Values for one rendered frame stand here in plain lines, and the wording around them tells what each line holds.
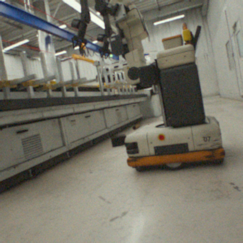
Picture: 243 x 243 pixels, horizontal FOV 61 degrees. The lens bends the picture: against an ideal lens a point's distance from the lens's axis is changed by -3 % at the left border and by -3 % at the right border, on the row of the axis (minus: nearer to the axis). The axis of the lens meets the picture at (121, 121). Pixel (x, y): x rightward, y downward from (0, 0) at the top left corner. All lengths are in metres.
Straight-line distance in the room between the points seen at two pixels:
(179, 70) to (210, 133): 0.45
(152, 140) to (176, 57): 0.57
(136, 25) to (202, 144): 1.00
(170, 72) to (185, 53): 0.15
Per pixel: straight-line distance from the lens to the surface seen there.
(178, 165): 1.49
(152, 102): 6.07
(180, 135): 1.43
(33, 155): 2.18
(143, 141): 1.47
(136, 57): 1.68
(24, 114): 1.84
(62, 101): 2.18
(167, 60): 1.47
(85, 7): 1.78
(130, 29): 1.77
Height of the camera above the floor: 0.50
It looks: 4 degrees down
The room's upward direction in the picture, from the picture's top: 11 degrees counter-clockwise
